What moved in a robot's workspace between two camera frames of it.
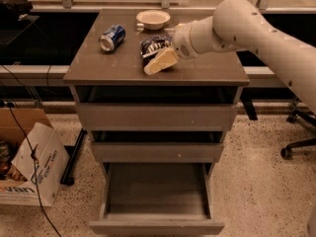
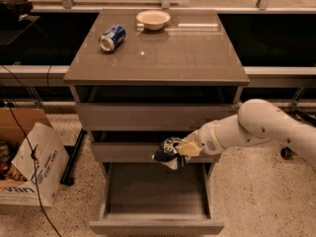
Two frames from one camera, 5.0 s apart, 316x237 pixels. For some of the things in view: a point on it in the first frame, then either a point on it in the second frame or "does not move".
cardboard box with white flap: x=18 y=170 does not move
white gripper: x=181 y=43 to x=207 y=141
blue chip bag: x=150 y=46 to x=165 y=154
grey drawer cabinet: x=177 y=118 does not move
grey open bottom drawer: x=151 y=198 does not move
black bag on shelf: x=14 y=8 does not move
